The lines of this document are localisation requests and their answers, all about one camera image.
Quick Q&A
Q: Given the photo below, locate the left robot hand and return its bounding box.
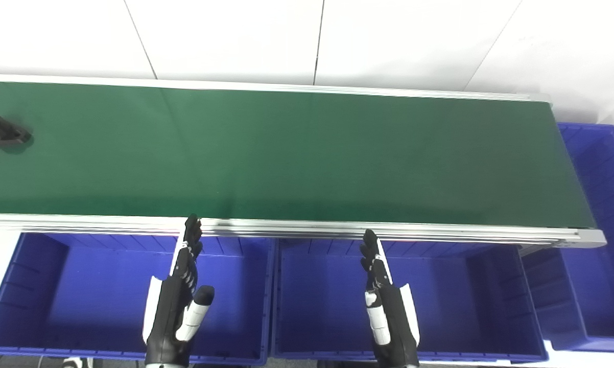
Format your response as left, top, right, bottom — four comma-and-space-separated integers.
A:
143, 215, 216, 368

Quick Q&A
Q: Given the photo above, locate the green conveyor belt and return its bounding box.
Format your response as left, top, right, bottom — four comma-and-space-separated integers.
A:
0, 74, 607, 250
0, 82, 597, 229

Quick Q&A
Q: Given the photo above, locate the black plastic part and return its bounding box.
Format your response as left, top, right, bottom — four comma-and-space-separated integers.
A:
0, 113, 33, 149

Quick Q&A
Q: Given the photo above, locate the blue plastic bin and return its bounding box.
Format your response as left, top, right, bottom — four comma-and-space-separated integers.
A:
271, 238, 549, 364
0, 233, 277, 366
522, 123, 614, 353

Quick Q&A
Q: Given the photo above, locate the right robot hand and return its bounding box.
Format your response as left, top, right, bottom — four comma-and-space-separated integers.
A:
359, 229, 421, 368

